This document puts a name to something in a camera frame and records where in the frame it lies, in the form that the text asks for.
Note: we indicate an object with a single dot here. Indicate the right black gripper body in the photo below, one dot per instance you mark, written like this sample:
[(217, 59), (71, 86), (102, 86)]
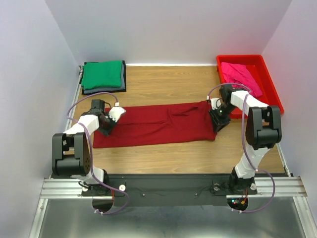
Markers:
[(219, 121)]

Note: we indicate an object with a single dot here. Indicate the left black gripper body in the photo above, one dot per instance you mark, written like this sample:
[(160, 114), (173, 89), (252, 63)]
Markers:
[(105, 127)]

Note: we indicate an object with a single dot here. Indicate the dark red t shirt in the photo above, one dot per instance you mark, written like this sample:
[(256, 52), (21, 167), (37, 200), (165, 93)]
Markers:
[(159, 124)]

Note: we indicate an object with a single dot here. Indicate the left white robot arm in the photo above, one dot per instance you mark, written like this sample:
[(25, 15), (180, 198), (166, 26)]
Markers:
[(71, 150)]

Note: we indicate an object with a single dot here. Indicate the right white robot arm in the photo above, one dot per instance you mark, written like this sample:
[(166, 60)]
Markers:
[(261, 130)]

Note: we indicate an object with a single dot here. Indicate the pink t shirt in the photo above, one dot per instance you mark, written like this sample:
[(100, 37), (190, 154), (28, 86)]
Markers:
[(238, 73)]

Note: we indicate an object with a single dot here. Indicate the folded green t shirt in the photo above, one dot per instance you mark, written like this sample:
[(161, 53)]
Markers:
[(102, 74)]

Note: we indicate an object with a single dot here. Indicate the red plastic bin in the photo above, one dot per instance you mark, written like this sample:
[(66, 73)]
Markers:
[(255, 64)]

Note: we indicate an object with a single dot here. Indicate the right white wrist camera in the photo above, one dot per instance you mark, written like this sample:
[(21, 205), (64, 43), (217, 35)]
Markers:
[(214, 102)]

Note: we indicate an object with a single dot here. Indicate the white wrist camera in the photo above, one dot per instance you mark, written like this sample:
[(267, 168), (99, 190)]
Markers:
[(214, 102), (116, 112)]

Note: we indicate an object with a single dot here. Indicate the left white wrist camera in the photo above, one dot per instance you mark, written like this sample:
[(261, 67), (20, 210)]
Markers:
[(116, 112)]

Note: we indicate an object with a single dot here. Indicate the aluminium rail frame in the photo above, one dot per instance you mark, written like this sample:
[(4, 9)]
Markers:
[(63, 212)]

